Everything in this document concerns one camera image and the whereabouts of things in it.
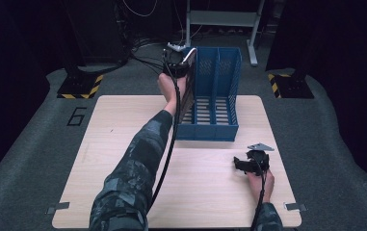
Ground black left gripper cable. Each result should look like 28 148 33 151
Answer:
147 51 183 211

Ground black stand base yellow stripes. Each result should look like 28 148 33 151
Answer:
267 72 315 99
56 73 105 100

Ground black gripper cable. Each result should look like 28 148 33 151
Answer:
249 153 268 231
147 51 183 211

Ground dark cabinet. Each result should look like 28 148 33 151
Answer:
61 0 130 66

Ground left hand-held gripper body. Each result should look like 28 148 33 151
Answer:
162 41 192 79

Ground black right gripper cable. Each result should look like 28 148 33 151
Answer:
249 153 268 231

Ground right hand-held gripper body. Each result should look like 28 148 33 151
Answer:
246 142 275 177

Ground white metal stand frame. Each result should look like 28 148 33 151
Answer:
184 0 266 67

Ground white hanging cable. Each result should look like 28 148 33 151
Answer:
120 0 159 18

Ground bundle of floor cables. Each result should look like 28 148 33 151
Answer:
128 35 172 78

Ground blue plastic file rack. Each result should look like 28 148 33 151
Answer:
174 45 243 142

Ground person's right hand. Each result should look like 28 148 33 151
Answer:
246 168 275 204

